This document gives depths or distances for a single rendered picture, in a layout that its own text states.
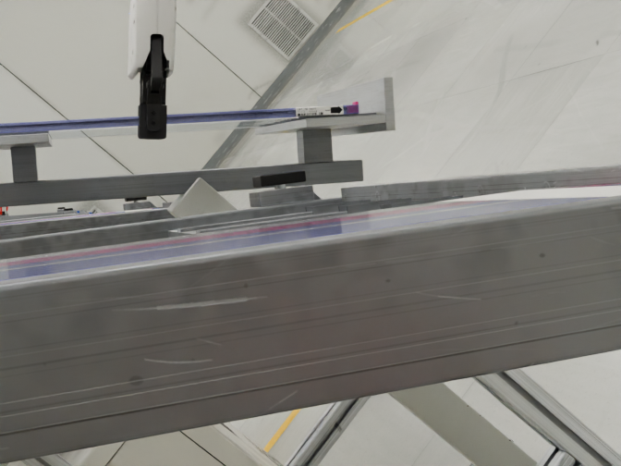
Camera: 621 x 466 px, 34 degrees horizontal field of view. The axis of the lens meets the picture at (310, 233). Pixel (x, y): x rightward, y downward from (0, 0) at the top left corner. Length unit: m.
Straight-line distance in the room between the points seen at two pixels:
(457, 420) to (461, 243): 1.09
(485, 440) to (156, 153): 7.19
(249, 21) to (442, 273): 8.42
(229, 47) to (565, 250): 8.35
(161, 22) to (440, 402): 0.66
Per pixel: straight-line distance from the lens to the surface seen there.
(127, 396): 0.37
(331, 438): 1.90
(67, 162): 8.47
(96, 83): 8.54
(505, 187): 0.74
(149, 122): 1.21
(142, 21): 1.19
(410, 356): 0.40
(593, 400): 1.92
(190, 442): 1.89
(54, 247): 1.05
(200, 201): 1.35
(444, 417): 1.47
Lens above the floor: 0.97
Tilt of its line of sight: 13 degrees down
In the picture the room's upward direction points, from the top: 49 degrees counter-clockwise
